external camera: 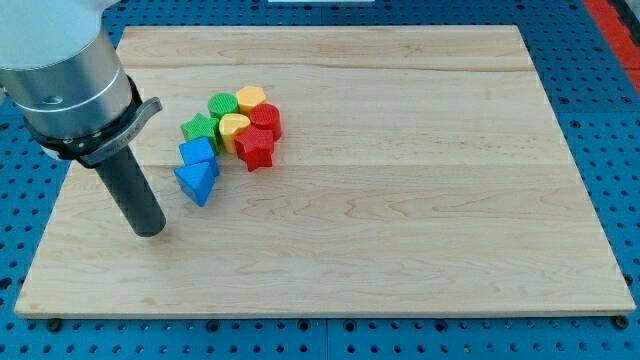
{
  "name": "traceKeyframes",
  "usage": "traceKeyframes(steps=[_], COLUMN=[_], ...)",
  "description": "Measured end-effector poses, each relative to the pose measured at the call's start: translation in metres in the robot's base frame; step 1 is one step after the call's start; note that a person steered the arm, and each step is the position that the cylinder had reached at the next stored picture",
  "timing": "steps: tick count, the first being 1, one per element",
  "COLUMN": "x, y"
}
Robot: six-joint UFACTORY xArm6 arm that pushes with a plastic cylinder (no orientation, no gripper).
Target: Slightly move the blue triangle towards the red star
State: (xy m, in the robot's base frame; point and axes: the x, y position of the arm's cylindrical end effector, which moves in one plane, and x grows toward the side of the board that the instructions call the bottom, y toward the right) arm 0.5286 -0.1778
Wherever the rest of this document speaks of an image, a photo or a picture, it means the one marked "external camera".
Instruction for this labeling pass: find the blue triangle block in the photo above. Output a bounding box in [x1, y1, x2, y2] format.
[173, 162, 216, 207]

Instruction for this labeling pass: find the yellow hexagon block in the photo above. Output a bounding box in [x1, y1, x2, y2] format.
[236, 85, 267, 115]

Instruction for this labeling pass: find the yellow heart block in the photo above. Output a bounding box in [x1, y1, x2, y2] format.
[219, 113, 250, 154]

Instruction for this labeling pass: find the green star block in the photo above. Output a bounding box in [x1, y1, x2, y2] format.
[180, 113, 223, 155]

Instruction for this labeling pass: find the red star block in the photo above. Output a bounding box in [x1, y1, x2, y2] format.
[234, 125, 274, 172]

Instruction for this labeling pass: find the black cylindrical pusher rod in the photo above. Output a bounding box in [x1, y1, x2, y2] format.
[96, 146, 166, 237]

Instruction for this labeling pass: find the blue cube block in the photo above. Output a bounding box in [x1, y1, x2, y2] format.
[178, 137, 220, 177]

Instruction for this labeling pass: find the light wooden board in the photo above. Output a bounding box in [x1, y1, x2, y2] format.
[15, 25, 636, 319]

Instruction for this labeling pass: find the green cylinder block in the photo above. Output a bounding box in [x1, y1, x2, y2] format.
[208, 92, 239, 119]

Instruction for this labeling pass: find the red cylinder block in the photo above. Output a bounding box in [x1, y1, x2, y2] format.
[249, 103, 282, 142]

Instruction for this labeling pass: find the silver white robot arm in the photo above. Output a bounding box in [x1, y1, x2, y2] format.
[1, 0, 132, 139]

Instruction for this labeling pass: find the red strip at edge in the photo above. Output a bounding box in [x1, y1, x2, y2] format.
[583, 0, 639, 91]

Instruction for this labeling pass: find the black clamp with metal lever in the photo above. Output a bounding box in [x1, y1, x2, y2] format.
[24, 76, 162, 168]

